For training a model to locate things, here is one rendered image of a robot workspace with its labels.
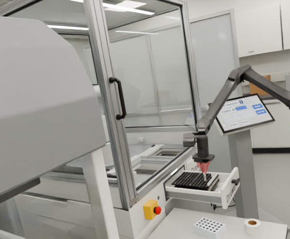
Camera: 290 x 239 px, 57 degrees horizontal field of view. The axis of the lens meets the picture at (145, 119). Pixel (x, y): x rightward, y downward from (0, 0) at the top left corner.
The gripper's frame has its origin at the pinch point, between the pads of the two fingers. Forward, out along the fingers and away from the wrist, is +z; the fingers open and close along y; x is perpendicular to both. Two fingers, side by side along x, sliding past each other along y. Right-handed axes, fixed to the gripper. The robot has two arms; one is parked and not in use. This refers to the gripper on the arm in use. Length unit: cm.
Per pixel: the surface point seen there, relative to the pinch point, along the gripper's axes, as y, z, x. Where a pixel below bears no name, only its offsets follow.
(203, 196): -0.7, 11.1, 5.9
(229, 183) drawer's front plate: -12.1, 5.5, -2.3
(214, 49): 51, -63, -175
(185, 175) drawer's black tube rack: 16.1, 9.2, -10.1
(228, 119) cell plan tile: 15, -4, -94
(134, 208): 20.8, 5.8, 36.6
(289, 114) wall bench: -10, 41, -308
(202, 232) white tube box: -6.3, 19.4, 23.0
